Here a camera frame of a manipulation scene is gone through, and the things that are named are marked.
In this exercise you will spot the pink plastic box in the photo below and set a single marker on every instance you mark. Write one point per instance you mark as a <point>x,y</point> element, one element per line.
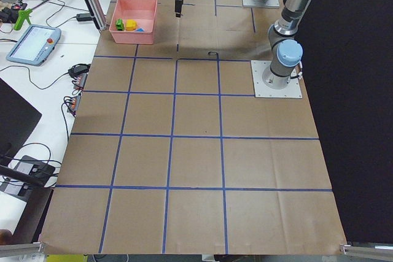
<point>144,12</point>

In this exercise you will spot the reacher grabber tool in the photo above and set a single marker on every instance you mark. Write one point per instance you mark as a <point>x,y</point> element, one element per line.
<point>24,15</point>

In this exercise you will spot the black power adapter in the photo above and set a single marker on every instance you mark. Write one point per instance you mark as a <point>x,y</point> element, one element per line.
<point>83,17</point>

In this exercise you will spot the teach pendant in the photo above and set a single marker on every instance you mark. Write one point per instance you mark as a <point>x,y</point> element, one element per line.
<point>35,45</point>

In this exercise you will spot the green toy block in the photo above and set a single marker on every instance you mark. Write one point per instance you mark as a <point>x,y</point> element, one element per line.
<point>119,25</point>

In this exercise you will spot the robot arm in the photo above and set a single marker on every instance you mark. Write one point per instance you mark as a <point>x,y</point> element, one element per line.
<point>258,32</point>

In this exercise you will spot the yellow toy block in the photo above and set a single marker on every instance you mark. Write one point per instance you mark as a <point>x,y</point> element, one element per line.
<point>131,25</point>

